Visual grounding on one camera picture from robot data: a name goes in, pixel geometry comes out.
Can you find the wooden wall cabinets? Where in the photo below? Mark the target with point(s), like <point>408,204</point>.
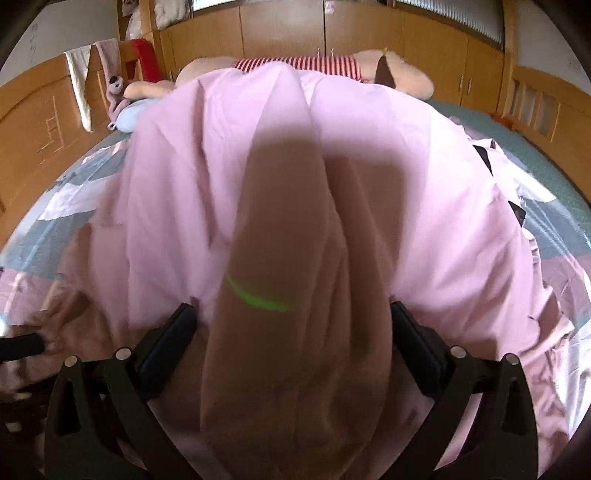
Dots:
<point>277,32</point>

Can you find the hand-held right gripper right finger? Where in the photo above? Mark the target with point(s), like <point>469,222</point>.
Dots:
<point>418,344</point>

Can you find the small white plastic bag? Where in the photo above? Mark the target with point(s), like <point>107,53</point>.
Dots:
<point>136,25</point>

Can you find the pink jacket with black stripes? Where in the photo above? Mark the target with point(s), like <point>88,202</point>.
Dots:
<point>207,161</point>

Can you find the ribbed glass window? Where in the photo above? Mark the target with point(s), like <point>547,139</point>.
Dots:
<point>457,16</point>
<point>214,5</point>

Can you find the white hanging cloth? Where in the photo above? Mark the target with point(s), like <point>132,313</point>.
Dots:
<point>79,83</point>

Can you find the plaid bed sheet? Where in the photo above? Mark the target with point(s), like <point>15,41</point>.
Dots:
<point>69,184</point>

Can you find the wooden footboard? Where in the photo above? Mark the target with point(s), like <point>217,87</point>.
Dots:
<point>540,101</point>

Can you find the green bed mattress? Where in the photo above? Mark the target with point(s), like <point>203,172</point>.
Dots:
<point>508,138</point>

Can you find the wooden headboard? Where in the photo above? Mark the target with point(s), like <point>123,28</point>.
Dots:
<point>41,120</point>

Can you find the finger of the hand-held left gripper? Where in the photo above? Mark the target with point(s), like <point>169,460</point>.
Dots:
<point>23,347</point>

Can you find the clear bag with white plush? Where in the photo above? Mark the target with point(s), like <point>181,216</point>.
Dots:
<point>161,9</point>

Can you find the large plush dog toy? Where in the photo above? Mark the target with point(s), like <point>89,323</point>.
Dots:
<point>406,76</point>

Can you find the purple plush toy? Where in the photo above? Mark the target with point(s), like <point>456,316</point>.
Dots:
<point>111,60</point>

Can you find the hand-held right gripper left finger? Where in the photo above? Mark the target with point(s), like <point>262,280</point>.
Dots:
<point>164,344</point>

